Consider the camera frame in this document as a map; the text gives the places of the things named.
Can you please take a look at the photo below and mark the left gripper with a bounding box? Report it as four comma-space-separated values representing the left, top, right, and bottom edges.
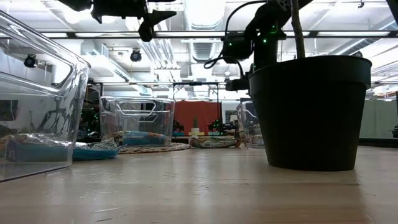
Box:
90, 0, 178, 43

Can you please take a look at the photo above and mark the orange Chewy granola bar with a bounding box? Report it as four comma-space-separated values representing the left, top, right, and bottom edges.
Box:
188, 135, 239, 149
146, 132, 168, 141

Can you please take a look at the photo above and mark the blue orange-tipped granola bar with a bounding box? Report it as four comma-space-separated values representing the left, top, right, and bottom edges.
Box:
113, 129, 168, 147

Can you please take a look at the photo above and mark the green blue granola bar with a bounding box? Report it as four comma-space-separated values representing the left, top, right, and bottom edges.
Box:
72, 137, 124, 162
5, 133, 74, 163

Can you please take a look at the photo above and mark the clear plastic bin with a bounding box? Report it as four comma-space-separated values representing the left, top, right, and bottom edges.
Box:
0, 7, 91, 183
235, 98, 265, 149
98, 95, 176, 147

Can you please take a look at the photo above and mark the orange curtain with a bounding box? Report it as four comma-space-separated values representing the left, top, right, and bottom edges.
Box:
173, 100, 223, 136

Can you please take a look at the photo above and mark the small cactus in white pot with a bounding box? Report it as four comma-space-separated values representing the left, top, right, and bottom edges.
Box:
188, 115, 205, 137

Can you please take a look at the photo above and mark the black plastic plant pot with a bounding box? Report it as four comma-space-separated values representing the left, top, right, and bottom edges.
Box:
248, 0, 373, 172

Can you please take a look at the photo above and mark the round woven wicker placemat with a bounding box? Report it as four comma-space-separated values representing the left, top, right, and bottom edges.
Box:
119, 142, 192, 155

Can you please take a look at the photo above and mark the grey green partition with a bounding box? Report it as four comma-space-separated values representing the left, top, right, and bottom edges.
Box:
359, 99, 398, 139

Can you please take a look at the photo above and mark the dark background monitor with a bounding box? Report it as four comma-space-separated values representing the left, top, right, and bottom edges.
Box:
0, 99, 19, 121

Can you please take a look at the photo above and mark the black ceiling camera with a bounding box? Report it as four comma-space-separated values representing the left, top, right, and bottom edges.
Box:
23, 54, 39, 69
129, 48, 143, 63

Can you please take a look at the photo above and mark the black background stand frame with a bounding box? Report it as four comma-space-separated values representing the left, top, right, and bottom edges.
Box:
172, 81, 220, 133

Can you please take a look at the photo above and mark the ribbed silver air duct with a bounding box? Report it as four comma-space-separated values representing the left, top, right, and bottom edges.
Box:
190, 42, 218, 63

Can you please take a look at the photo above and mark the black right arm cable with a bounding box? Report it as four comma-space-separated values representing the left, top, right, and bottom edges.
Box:
203, 0, 268, 78

